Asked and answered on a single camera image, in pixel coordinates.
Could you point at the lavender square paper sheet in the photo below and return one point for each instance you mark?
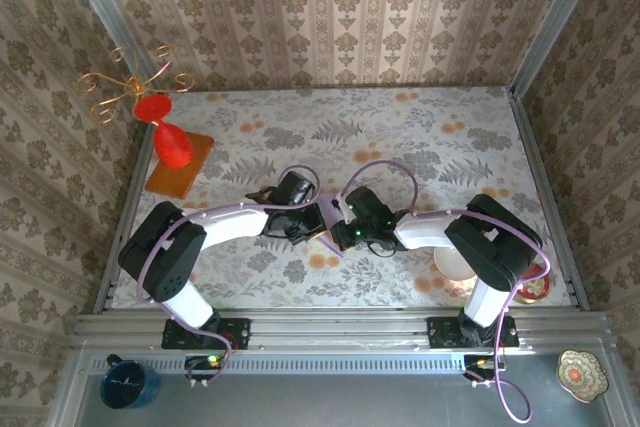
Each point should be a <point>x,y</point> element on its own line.
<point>330,212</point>

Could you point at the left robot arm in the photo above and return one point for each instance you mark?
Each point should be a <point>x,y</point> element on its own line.
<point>235,224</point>

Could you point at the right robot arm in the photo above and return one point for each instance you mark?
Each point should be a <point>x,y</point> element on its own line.
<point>420,232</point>

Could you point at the white bowl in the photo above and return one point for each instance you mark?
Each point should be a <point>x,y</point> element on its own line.
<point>450,264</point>

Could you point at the red goblet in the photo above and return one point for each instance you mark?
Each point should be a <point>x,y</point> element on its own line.
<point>172,147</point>

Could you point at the small black controller box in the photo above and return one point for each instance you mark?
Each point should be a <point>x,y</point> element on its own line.
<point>480,369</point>
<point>202,369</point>

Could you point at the red round tin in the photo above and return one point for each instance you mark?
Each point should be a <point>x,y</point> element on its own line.
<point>537,289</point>

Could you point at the dark blue mug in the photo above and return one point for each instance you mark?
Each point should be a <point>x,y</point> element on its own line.
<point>125,387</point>

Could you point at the floral scalloped dish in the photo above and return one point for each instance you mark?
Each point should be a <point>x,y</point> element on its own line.
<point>582,376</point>

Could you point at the aluminium frame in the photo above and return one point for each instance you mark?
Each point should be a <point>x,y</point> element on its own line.
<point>350,329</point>

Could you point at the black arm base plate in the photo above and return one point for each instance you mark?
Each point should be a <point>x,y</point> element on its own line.
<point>442,332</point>
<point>235,332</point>

